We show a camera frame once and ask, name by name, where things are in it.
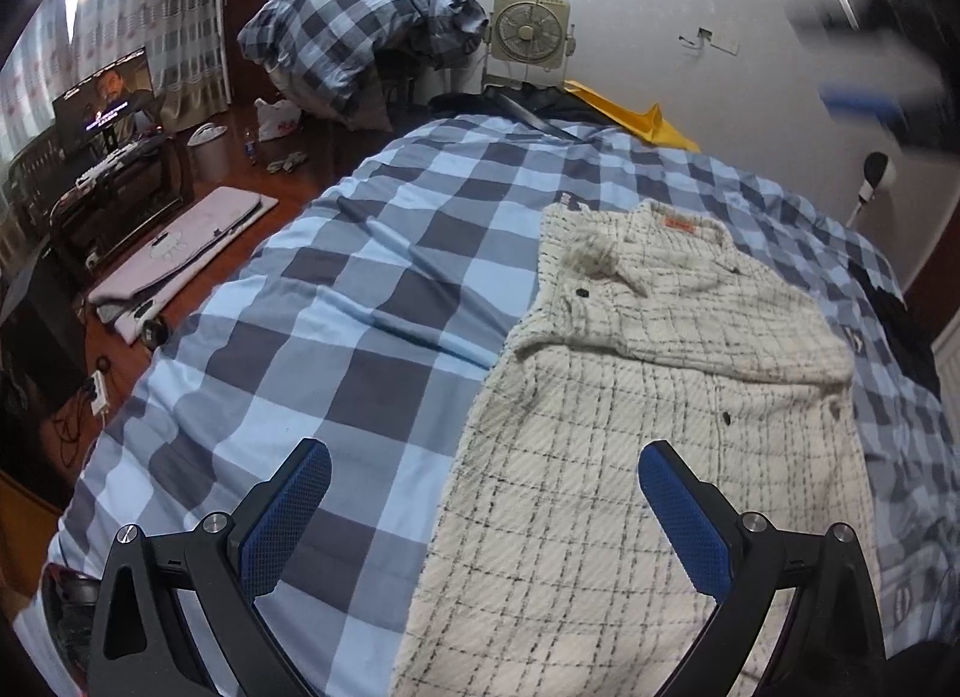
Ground blue grey checkered blanket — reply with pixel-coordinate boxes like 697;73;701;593
15;113;960;697

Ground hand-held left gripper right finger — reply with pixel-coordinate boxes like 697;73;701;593
637;440;890;697

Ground dark clothes heap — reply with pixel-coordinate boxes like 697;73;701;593
431;86;601;141

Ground grey waste bin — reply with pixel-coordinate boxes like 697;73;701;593
184;123;230;182

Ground beige box fan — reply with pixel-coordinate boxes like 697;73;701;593
487;0;578;91

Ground white keyboard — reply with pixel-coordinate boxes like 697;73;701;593
75;138;162;190

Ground crumpled checkered duvet pile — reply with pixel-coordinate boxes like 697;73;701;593
238;0;488;128

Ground white wall bracket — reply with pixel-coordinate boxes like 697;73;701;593
679;27;740;58

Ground yellow cloth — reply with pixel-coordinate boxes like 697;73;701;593
562;78;702;154

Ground black garment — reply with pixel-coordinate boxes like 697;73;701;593
862;269;946;398

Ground cream plaid fleece jacket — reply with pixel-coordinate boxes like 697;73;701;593
390;200;886;697

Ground pink floor mat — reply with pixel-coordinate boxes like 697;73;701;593
88;185;278;308

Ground dark wooden television stand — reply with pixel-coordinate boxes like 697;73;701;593
45;134;196;286

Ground white power strip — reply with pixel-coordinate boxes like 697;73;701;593
81;367;110;417

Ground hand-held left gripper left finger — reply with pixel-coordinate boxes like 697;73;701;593
88;438;332;697

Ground white plastic bag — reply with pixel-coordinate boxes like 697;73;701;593
253;97;305;143

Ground television screen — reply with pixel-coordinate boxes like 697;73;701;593
52;46;158;151

